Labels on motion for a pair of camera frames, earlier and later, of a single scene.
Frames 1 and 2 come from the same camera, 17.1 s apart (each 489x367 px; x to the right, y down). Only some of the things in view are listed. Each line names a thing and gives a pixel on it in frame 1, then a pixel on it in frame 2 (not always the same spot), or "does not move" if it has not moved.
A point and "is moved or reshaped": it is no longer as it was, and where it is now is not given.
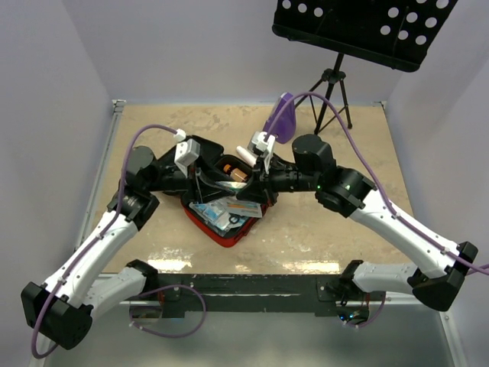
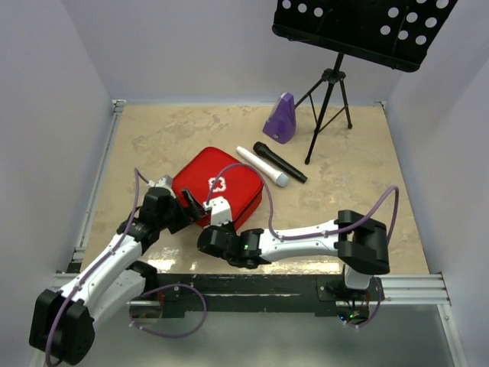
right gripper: x=259 y=190 -> x=229 y=225
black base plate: x=252 y=292 does not move
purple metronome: x=284 y=127 does not move
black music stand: x=396 y=34 does not move
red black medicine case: x=212 y=202 is moved or reshaped
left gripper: x=205 y=188 -> x=184 y=220
